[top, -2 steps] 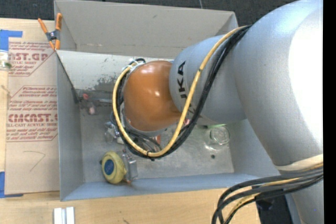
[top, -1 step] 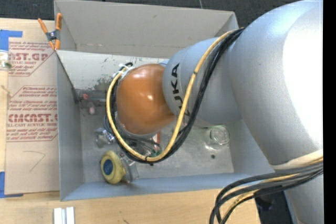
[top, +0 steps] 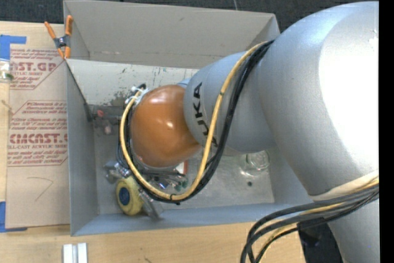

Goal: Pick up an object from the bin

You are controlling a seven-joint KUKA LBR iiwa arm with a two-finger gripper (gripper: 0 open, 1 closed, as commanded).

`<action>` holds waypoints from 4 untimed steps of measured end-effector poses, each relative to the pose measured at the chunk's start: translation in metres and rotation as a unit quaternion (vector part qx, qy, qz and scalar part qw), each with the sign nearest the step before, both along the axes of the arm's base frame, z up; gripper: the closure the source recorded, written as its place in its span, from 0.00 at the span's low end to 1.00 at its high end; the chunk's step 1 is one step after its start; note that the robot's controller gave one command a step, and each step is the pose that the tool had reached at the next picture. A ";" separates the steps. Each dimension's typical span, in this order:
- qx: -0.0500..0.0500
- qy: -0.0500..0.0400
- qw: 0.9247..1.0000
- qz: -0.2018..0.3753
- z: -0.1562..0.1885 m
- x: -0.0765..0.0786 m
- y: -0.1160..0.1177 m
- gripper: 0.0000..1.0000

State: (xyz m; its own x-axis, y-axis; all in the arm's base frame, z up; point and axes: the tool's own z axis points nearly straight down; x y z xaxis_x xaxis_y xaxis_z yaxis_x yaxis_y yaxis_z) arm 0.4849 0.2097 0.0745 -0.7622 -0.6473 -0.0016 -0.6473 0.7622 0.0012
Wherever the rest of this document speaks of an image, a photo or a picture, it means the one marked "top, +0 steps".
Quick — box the grey metal bin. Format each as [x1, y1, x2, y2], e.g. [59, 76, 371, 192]
[63, 0, 316, 237]

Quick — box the yellow ring with blue centre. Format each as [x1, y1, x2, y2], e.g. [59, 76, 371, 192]
[116, 178, 145, 216]

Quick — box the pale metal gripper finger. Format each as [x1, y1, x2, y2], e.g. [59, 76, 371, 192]
[104, 161, 132, 184]
[140, 189, 164, 220]

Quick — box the clear glass cup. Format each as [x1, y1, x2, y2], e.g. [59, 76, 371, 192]
[239, 150, 271, 179]

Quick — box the brown cardboard board red print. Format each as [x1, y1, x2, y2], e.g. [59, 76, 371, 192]
[0, 20, 72, 230]

